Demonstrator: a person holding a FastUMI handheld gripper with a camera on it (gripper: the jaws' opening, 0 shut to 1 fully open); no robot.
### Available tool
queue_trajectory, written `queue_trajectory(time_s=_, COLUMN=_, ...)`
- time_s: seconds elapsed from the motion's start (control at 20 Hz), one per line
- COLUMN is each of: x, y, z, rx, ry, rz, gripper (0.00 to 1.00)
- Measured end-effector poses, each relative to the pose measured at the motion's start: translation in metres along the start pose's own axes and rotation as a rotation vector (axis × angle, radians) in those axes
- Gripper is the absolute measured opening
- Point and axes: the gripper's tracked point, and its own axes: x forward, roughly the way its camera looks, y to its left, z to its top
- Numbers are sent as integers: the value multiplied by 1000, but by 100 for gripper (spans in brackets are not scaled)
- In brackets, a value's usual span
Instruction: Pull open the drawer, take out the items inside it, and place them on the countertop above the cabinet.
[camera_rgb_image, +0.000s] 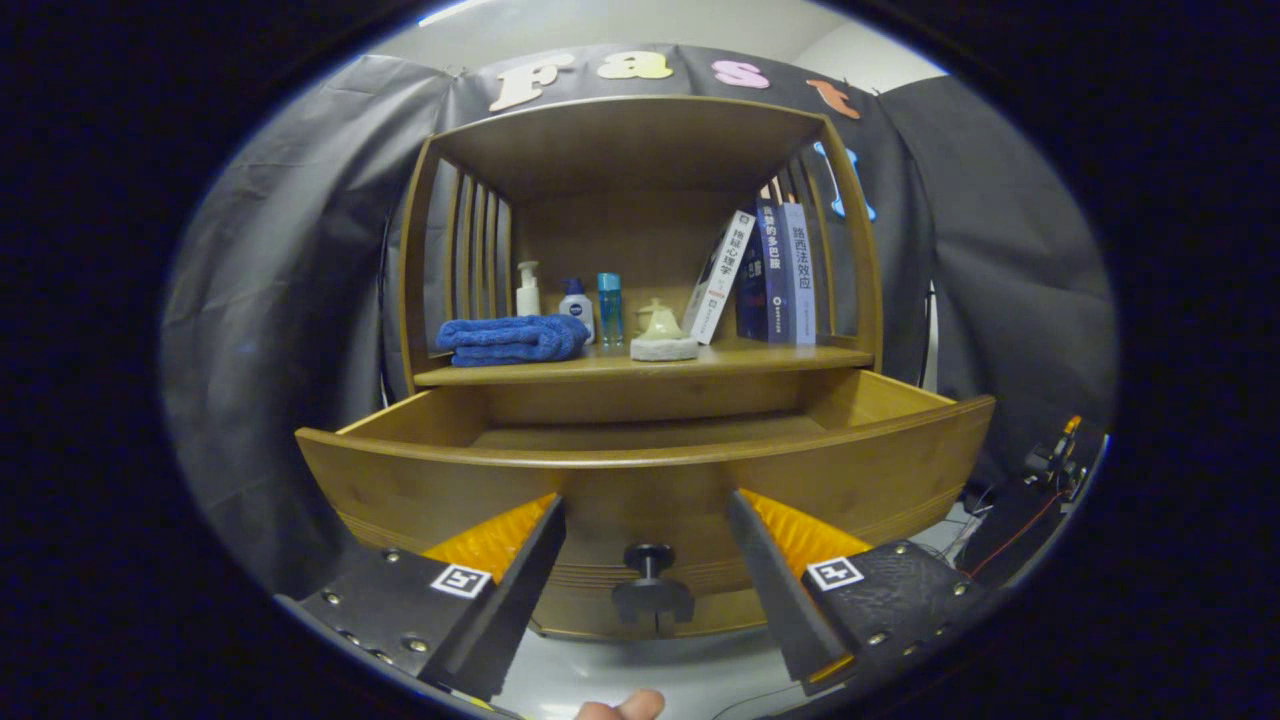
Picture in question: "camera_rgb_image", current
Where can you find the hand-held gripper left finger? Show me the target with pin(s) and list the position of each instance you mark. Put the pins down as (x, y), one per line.
(510, 600)

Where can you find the white pump bottle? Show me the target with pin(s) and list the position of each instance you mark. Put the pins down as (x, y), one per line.
(528, 297)

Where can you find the dark blue book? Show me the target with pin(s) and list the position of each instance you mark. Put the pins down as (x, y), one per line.
(768, 275)

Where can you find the pale blue book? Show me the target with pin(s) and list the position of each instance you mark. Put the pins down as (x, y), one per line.
(799, 275)

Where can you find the pale round tape roll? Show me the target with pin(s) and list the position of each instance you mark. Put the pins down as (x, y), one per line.
(663, 350)

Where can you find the beige lidded tea cup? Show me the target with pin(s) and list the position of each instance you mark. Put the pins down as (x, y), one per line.
(660, 322)

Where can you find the black drawer knob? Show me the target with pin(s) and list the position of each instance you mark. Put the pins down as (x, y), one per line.
(650, 555)

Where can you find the white bottle with blue cap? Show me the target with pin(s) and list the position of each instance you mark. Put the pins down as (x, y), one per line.
(577, 308)

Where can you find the wooden cabinet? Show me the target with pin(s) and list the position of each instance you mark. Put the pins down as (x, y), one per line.
(640, 150)

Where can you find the wooden countertop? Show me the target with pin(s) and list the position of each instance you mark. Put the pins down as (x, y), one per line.
(760, 357)

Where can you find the blue folded towel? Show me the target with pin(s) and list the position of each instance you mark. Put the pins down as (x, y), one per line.
(510, 340)

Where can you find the white book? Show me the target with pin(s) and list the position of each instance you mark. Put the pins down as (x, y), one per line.
(718, 280)

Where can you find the clear blue bottle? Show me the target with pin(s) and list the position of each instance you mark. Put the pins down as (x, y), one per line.
(610, 312)

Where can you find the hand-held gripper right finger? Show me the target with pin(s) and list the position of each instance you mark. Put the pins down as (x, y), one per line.
(775, 590)

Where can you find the black device with orange tip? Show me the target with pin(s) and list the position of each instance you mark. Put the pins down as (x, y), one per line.
(1055, 460)

